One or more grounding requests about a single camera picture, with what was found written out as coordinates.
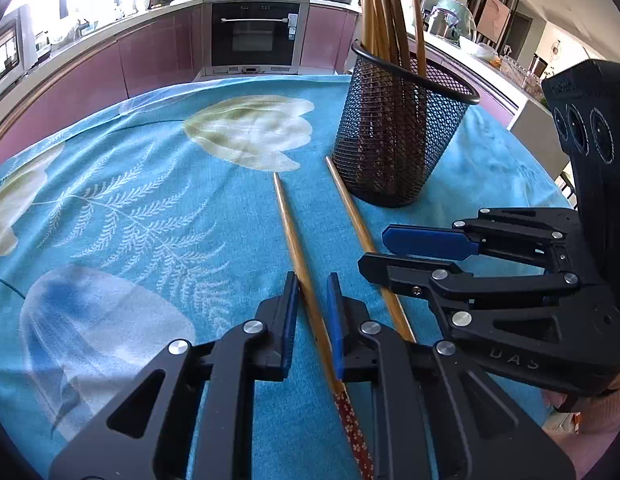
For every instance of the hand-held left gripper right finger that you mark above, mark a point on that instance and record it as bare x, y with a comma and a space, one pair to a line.
335, 327

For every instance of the red-tipped wooden chopstick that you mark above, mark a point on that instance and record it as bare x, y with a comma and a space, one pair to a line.
350, 205
295, 250

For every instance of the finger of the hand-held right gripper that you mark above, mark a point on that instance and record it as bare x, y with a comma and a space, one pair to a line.
424, 242
404, 275

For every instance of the framed picture board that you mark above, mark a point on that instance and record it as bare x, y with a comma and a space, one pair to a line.
493, 19

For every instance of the bunch of wooden chopsticks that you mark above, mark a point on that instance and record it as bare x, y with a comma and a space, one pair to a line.
374, 10

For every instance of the person's right forearm pink sleeve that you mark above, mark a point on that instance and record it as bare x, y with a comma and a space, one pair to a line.
599, 410

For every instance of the black mesh utensil holder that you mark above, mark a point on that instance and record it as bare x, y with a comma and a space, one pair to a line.
389, 150

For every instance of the blue floral tablecloth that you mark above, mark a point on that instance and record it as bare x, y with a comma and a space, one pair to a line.
140, 185

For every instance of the stainless steel pot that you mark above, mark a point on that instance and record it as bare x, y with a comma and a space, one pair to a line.
443, 21

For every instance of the black built-in oven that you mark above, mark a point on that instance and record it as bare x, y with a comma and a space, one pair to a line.
255, 35

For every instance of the pink lower cabinets long run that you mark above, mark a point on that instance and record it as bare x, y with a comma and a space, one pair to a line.
90, 75

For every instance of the white microwave oven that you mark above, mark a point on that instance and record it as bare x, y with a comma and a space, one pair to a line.
7, 50

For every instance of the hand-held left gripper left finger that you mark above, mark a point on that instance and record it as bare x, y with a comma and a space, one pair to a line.
291, 312

